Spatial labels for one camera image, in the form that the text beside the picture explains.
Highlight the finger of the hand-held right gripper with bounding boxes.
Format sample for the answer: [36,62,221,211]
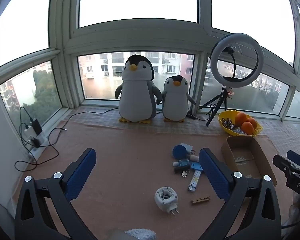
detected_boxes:
[287,150,300,167]
[273,154,300,178]

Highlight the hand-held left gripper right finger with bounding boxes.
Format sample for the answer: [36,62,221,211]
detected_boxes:
[199,148,283,240]

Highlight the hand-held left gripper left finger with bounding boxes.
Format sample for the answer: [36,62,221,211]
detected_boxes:
[14,148,98,240]

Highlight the white patterned lighter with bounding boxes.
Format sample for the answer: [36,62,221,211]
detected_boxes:
[187,170,202,192]

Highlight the cardboard box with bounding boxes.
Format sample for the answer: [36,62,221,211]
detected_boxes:
[220,135,278,187]

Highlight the white plug charger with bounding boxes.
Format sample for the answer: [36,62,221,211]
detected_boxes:
[180,142,196,155]

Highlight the blue round lid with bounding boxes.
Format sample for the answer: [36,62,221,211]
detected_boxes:
[172,145,188,159]

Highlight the white round plug-in device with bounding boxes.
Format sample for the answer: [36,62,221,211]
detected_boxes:
[154,186,180,216]

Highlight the wooden clothespin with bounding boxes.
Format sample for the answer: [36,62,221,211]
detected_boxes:
[190,196,211,205]

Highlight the clear blue bottle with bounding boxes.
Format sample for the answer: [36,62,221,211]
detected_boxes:
[172,159,191,170]

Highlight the yellow leaf-shaped bowl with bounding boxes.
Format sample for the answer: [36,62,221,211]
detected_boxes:
[218,109,264,137]

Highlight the plaid cloth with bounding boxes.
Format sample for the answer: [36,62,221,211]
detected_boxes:
[71,106,300,157]

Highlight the white power strip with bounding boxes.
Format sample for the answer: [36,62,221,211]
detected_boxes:
[27,132,51,156]

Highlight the pink felt blanket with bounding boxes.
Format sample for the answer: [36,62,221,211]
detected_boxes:
[12,120,300,240]

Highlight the pile of chocolate bars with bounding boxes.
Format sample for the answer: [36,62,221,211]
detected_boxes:
[222,117,236,130]

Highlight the large black power adapter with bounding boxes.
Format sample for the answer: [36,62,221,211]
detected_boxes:
[29,119,43,136]

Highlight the small penguin plush toy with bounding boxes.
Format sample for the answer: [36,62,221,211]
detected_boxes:
[161,75,197,123]

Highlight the white fuzzy cloth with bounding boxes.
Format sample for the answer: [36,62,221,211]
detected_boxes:
[110,227,157,240]

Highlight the large penguin plush toy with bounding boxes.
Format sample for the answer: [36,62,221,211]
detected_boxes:
[115,54,163,124]

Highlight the black charging cable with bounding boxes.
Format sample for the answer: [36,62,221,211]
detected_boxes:
[14,106,67,172]

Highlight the long black cable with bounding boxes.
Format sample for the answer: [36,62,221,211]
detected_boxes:
[64,107,119,123]

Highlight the white ring light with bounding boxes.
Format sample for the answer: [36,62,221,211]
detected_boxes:
[210,33,265,88]

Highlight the white window frame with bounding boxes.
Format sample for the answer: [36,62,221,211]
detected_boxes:
[0,0,300,133]

